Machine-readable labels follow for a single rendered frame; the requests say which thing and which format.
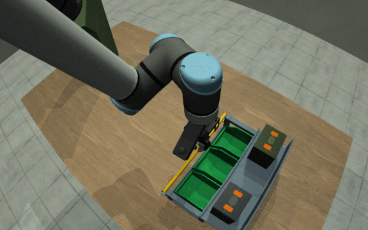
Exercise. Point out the green open bin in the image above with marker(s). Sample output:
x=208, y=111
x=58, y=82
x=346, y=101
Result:
x=197, y=190
x=215, y=164
x=233, y=141

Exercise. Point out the yellow bar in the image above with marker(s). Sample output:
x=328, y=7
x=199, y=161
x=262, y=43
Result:
x=186, y=163

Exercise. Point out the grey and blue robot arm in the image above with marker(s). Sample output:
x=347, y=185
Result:
x=45, y=30

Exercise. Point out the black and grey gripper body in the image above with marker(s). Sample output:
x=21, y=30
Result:
x=208, y=130

